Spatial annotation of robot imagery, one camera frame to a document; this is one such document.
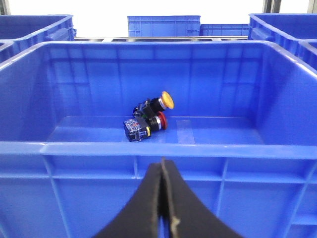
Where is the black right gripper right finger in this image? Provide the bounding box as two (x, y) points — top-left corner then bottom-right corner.
(161, 159), (241, 238)

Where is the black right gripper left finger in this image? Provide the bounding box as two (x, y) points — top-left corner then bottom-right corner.
(94, 163), (162, 238)

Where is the red mushroom push button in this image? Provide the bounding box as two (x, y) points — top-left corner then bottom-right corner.
(123, 112), (167, 142)

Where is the yellow mushroom push button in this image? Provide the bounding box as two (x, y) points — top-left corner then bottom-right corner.
(133, 91), (174, 119)

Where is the right blue plastic bin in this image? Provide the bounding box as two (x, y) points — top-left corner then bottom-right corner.
(0, 41), (317, 238)

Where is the blue plastic bin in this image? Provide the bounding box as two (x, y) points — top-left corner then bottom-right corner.
(0, 14), (74, 62)
(0, 41), (317, 238)

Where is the far right blue bin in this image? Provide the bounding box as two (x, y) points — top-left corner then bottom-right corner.
(127, 15), (201, 37)

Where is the left blue plastic bin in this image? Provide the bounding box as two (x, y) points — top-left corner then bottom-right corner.
(0, 14), (74, 62)

